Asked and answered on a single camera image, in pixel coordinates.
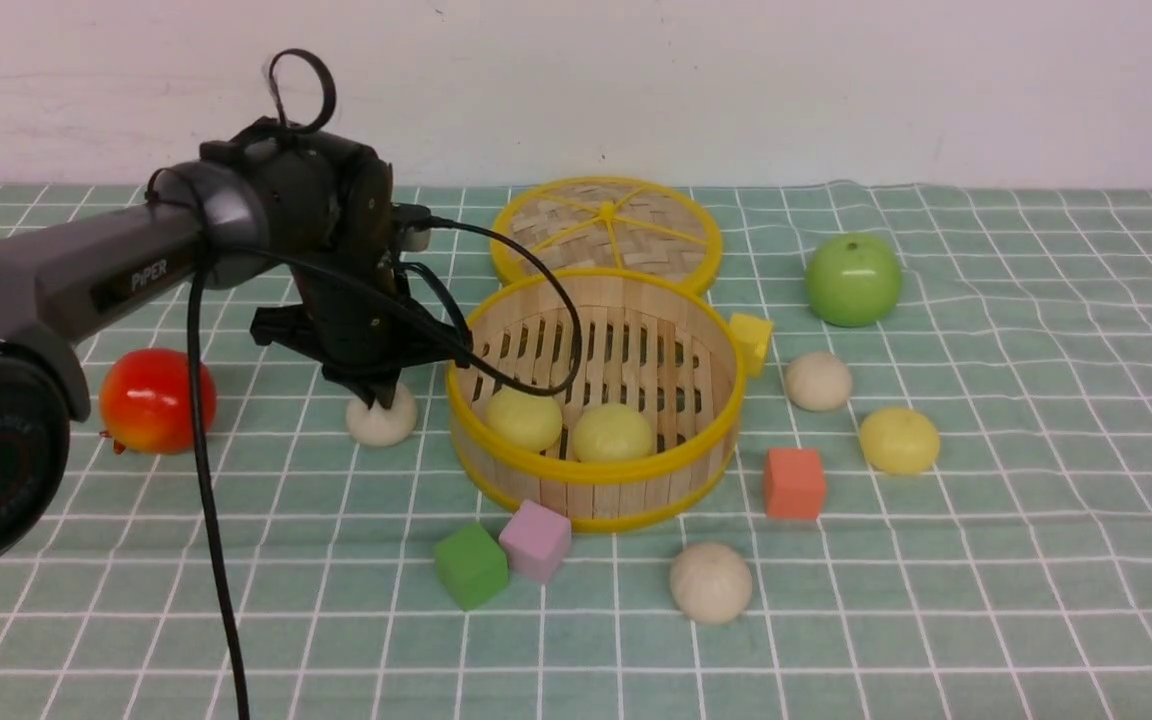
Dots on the yellow foam block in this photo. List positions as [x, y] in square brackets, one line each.
[753, 335]

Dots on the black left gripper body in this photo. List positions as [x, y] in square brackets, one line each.
[320, 204]

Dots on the green apple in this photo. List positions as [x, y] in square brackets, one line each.
[854, 279]

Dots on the white bun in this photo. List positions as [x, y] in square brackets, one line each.
[710, 583]
[818, 382]
[377, 426]

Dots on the pink foam cube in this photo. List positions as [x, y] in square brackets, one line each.
[536, 541]

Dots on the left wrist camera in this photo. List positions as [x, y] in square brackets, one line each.
[414, 226]

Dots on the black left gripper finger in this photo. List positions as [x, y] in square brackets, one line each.
[377, 389]

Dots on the orange foam cube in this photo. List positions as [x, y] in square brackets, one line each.
[794, 483]

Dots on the green checkered tablecloth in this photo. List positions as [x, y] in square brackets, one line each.
[1012, 581]

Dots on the bamboo steamer tray yellow rims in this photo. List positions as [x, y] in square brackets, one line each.
[646, 344]

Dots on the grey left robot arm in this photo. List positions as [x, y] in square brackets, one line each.
[59, 287]

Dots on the woven steamer lid yellow rim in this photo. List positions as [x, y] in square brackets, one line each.
[619, 223]

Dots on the white bun front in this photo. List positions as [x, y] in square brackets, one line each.
[710, 583]

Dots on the green foam cube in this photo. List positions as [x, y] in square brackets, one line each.
[471, 566]

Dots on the red yellow pomegranate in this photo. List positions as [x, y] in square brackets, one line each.
[145, 403]

